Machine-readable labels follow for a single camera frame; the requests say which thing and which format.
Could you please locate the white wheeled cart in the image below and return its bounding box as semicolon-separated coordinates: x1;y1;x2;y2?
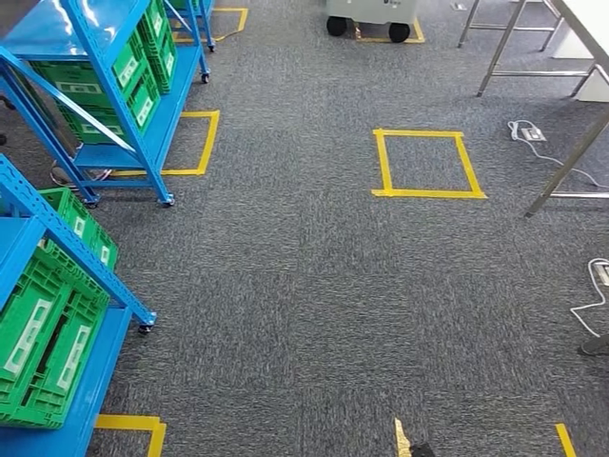
324;0;421;44

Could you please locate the steel-legged white side table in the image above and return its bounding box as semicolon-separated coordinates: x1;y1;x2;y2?
457;0;609;220

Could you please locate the yellow floor tape marking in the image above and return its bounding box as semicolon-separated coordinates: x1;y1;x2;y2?
371;129;488;201

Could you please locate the white power cable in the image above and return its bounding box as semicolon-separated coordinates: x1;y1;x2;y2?
570;256;609;340
507;119;609;190

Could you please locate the coiled floor cable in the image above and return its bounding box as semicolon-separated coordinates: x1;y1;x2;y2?
50;158;113;191

